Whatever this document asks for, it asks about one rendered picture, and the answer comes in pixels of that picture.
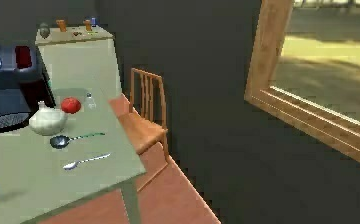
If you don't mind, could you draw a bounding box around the wooden chair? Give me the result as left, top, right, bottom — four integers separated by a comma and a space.
117, 67, 171, 193

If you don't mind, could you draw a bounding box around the clear salt shaker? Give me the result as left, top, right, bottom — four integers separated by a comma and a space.
85, 92, 97, 110

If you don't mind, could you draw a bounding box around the red tomato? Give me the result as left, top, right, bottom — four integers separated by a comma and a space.
60, 96, 82, 115

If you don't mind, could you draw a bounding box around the white cabinet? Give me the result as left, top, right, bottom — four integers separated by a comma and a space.
34, 25, 123, 101

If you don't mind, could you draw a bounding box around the silver spoon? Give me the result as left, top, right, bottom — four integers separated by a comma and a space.
62, 152, 112, 171

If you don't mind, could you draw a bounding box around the pale green table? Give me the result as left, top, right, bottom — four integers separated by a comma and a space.
0, 87, 148, 224

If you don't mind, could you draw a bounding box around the white round teapot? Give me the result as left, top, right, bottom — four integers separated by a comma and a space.
28, 100, 69, 137

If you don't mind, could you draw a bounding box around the wooden framed window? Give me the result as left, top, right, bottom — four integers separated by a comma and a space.
243, 0, 360, 170

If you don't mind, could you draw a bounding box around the grey round jar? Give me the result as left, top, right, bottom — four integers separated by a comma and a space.
38, 22, 51, 40

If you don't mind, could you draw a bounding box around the black coffee machine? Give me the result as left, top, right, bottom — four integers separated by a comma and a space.
0, 40, 57, 137

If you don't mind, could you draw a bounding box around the dark ladle with green handle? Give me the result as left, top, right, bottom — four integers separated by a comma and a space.
49, 132, 106, 150

